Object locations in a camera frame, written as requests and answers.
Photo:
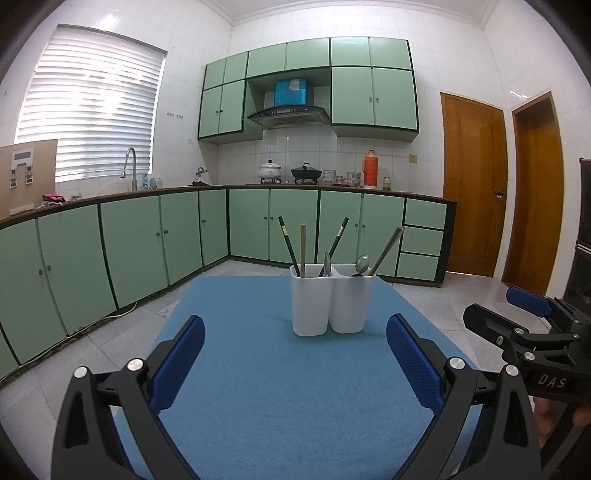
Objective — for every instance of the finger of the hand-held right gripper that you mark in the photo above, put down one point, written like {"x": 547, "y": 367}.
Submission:
{"x": 489, "y": 323}
{"x": 526, "y": 297}

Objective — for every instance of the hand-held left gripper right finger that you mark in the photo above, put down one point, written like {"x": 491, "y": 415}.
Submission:
{"x": 411, "y": 364}

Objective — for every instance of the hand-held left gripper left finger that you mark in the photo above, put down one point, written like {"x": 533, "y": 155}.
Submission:
{"x": 178, "y": 364}

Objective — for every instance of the plain small silver spoon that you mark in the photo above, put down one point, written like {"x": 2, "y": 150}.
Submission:
{"x": 362, "y": 264}

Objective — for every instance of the white double utensil holder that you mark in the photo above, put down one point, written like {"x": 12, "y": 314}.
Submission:
{"x": 309, "y": 304}

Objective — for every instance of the large silver spoon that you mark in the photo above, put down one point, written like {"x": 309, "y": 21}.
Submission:
{"x": 326, "y": 265}

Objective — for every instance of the black chopstick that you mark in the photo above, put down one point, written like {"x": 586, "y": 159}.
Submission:
{"x": 288, "y": 244}
{"x": 337, "y": 240}

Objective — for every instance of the person's right hand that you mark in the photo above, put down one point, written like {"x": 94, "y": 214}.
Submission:
{"x": 581, "y": 415}

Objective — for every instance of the blue table cloth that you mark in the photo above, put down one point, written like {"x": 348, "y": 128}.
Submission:
{"x": 258, "y": 392}

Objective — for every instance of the wooden door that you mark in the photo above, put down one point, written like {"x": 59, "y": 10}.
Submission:
{"x": 538, "y": 198}
{"x": 471, "y": 184}

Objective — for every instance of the green three-drawer unit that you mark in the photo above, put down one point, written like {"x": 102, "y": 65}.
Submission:
{"x": 422, "y": 240}

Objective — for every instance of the green base cabinets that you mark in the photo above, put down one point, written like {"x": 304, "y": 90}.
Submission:
{"x": 134, "y": 244}

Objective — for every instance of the small glass jar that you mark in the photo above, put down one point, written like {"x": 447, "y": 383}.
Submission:
{"x": 387, "y": 183}

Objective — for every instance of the bottles beside faucet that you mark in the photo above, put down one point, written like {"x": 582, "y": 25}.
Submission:
{"x": 151, "y": 182}

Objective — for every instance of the steel kettle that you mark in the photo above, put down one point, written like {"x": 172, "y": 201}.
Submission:
{"x": 200, "y": 177}

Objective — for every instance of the orange thermos flask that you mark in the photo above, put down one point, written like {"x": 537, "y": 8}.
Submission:
{"x": 370, "y": 170}

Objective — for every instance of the patterned bowl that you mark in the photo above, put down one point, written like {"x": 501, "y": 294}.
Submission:
{"x": 353, "y": 179}

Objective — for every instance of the steel kitchen faucet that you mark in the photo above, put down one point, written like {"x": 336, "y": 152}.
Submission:
{"x": 133, "y": 166}

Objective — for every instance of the pink cloth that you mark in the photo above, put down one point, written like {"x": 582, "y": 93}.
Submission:
{"x": 53, "y": 199}

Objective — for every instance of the white cooking pot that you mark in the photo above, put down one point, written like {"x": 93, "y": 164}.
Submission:
{"x": 269, "y": 171}

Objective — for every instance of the black wok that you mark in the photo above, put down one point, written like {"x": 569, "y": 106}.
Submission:
{"x": 305, "y": 173}

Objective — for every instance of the brown cardboard box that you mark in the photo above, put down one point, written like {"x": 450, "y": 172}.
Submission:
{"x": 27, "y": 198}

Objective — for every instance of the white window blind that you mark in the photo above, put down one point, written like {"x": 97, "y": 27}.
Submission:
{"x": 92, "y": 106}

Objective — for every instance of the black range hood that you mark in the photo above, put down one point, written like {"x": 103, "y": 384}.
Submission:
{"x": 288, "y": 115}

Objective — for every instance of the blue box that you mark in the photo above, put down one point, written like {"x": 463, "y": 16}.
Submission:
{"x": 291, "y": 92}

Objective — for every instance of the green wall cabinets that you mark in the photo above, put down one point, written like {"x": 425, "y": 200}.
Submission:
{"x": 392, "y": 97}

